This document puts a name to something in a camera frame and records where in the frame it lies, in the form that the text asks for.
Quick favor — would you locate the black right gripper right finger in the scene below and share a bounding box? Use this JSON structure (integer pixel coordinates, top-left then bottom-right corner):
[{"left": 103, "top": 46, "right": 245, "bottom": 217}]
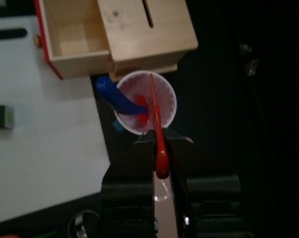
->
[{"left": 162, "top": 127, "right": 254, "bottom": 238}]

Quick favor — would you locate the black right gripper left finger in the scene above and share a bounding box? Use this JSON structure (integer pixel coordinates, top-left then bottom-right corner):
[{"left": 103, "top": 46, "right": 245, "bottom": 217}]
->
[{"left": 98, "top": 130, "right": 159, "bottom": 238}]

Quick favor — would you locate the red toy knife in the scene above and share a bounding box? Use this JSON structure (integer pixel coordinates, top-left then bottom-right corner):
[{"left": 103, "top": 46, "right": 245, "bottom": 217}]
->
[{"left": 149, "top": 73, "right": 179, "bottom": 238}]

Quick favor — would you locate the white round plate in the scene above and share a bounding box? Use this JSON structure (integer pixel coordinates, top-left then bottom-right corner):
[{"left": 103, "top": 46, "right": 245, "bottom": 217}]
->
[{"left": 113, "top": 70, "right": 178, "bottom": 137}]

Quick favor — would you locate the green black sushi piece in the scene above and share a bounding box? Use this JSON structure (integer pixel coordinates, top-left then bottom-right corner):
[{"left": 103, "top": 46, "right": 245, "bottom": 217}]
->
[{"left": 0, "top": 104, "right": 15, "bottom": 131}]

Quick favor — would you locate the small teal toy piece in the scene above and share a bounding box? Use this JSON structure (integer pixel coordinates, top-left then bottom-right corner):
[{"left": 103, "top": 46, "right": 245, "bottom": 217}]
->
[{"left": 111, "top": 120, "right": 126, "bottom": 134}]

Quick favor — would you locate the small red toy piece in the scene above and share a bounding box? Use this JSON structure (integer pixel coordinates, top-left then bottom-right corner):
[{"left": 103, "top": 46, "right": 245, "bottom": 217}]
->
[{"left": 134, "top": 94, "right": 150, "bottom": 127}]

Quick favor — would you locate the blue curved toy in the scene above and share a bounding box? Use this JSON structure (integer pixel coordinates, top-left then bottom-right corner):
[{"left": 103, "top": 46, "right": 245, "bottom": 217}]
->
[{"left": 95, "top": 75, "right": 149, "bottom": 116}]

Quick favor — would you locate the wooden drawer with red front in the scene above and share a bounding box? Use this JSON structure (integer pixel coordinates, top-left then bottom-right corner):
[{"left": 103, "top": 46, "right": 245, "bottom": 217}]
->
[{"left": 33, "top": 0, "right": 114, "bottom": 81}]

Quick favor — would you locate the wooden box with slot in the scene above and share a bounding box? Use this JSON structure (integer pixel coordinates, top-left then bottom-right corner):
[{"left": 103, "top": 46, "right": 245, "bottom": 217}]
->
[{"left": 95, "top": 0, "right": 199, "bottom": 83}]

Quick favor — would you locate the metal ring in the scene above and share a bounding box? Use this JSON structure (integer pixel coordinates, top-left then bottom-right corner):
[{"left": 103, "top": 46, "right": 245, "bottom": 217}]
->
[{"left": 66, "top": 209, "right": 101, "bottom": 238}]

